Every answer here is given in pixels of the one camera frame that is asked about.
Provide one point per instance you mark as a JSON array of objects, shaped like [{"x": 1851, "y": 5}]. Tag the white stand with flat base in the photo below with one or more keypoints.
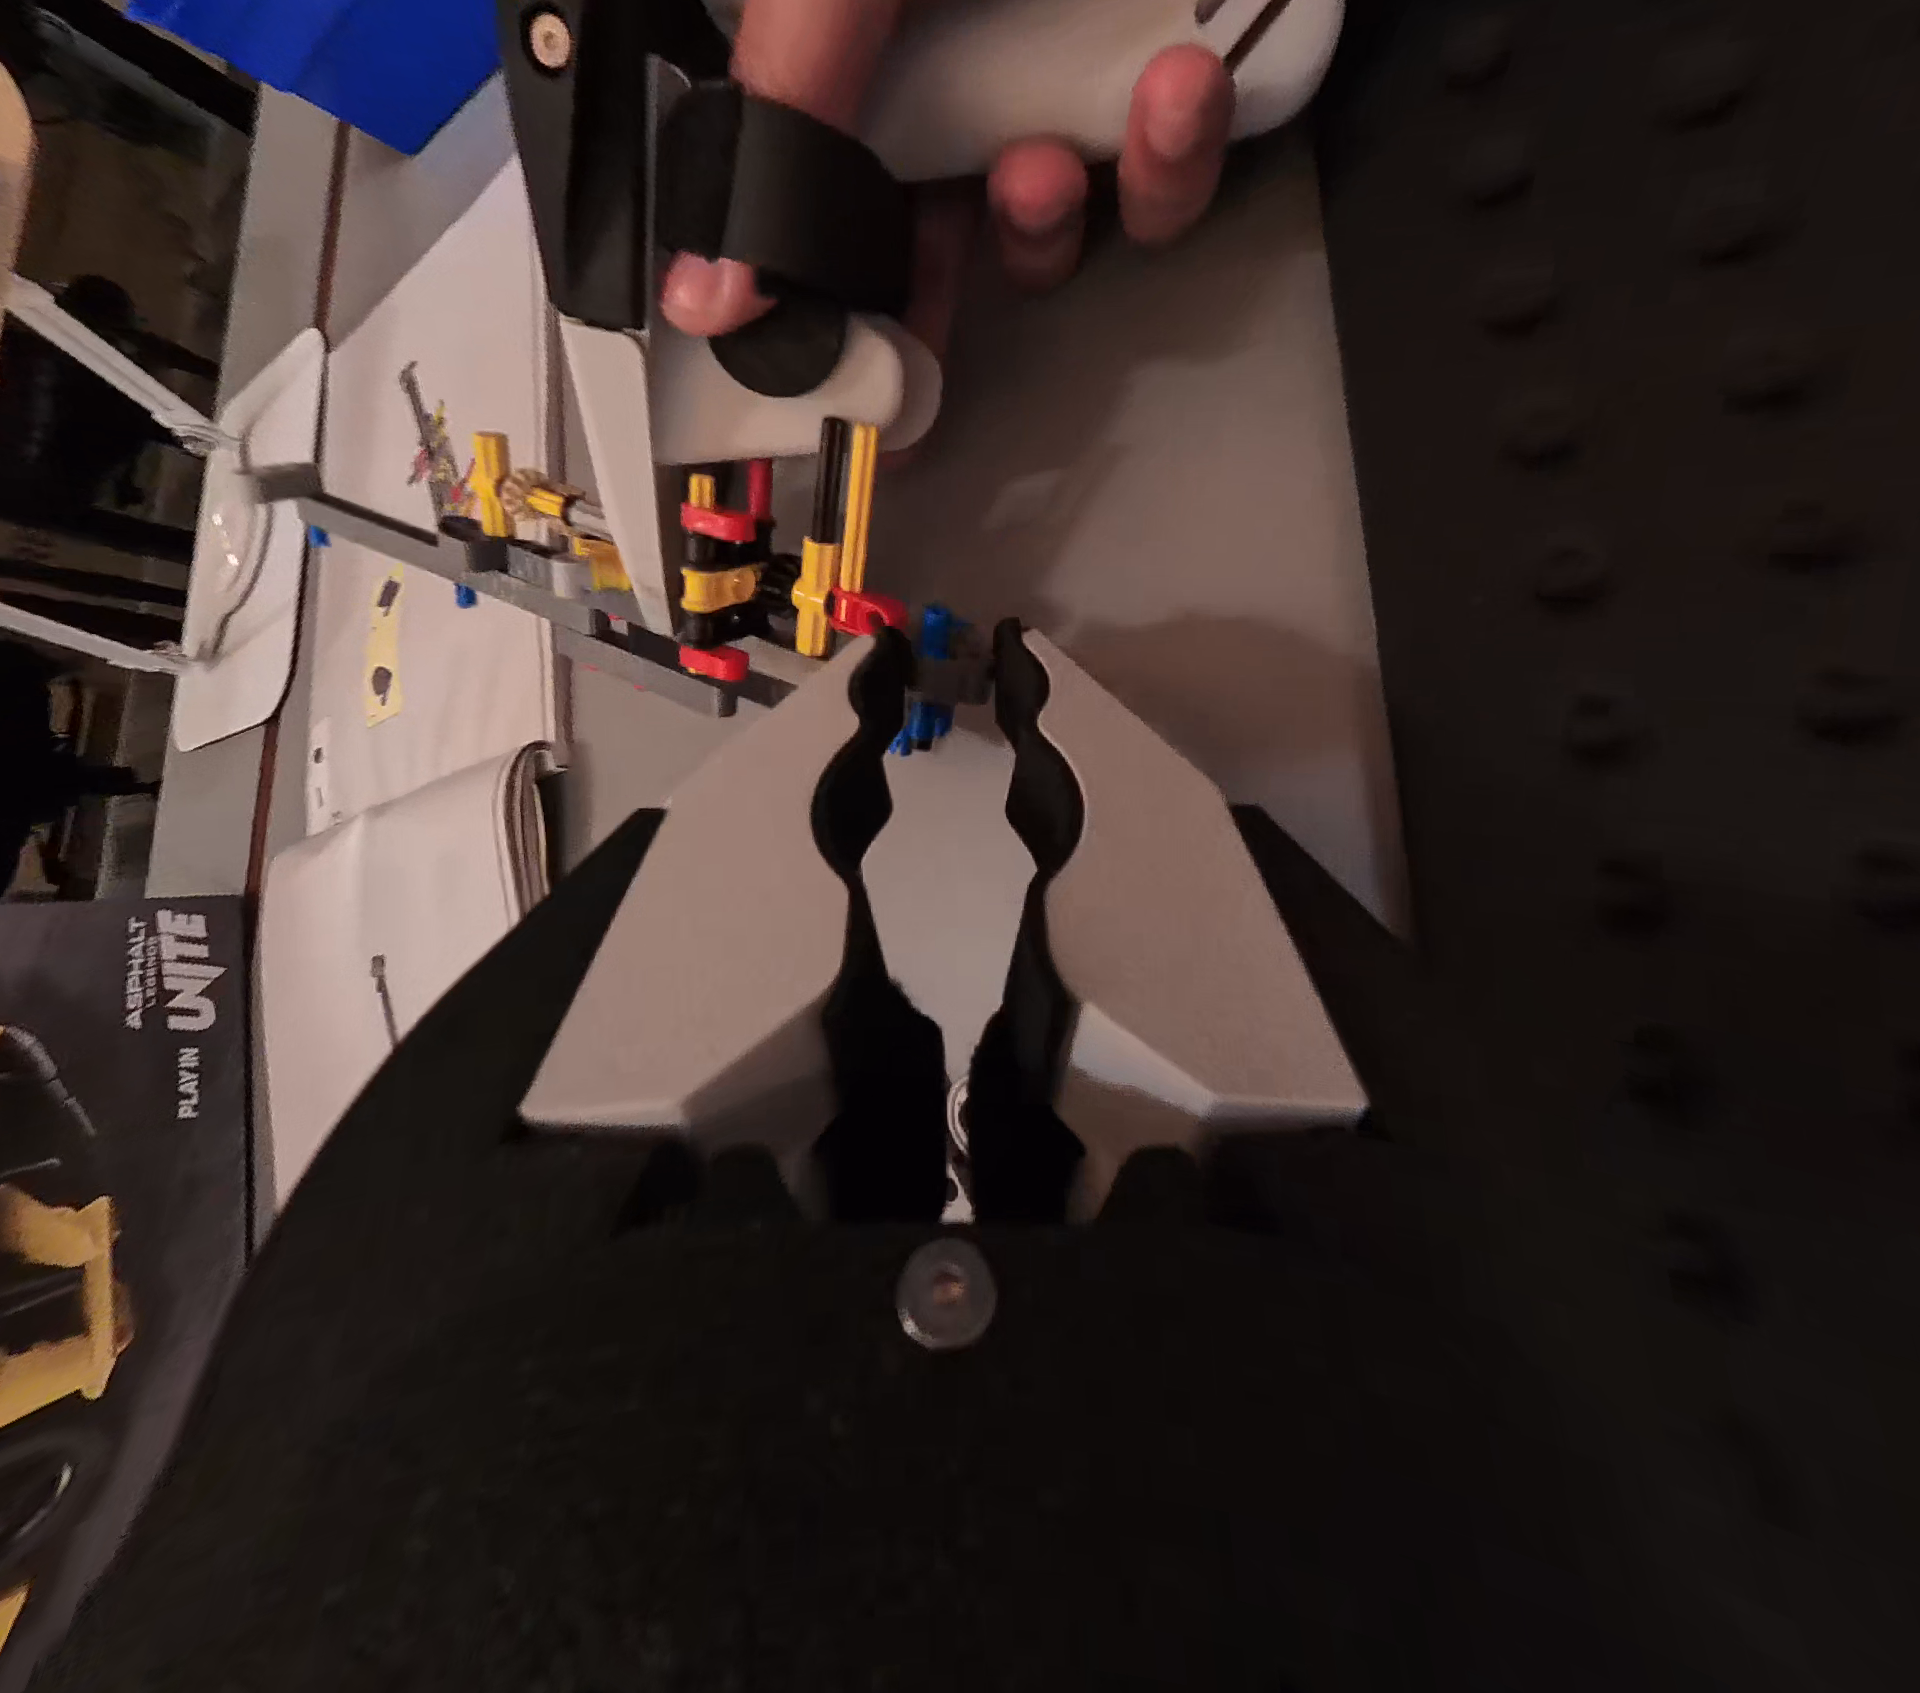
[{"x": 292, "y": 432}]

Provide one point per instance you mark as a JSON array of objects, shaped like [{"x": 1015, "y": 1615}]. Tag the lego instruction booklet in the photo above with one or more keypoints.
[{"x": 481, "y": 703}]

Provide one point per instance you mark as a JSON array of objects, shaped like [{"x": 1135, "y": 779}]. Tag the long grey Technic assembly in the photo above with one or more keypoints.
[{"x": 705, "y": 591}]

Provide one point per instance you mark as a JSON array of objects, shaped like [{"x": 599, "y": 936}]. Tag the yellow car lego box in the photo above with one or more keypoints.
[{"x": 121, "y": 1122}]

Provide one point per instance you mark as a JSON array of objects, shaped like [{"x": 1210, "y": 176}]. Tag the grey lego connector blue pins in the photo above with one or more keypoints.
[{"x": 944, "y": 672}]

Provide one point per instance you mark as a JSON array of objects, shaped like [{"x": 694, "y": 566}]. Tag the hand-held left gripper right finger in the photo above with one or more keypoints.
[{"x": 1200, "y": 973}]

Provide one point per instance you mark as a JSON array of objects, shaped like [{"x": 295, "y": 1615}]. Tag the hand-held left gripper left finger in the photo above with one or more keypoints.
[{"x": 690, "y": 973}]

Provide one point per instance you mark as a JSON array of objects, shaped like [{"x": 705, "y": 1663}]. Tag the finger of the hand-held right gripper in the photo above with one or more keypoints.
[{"x": 622, "y": 479}]

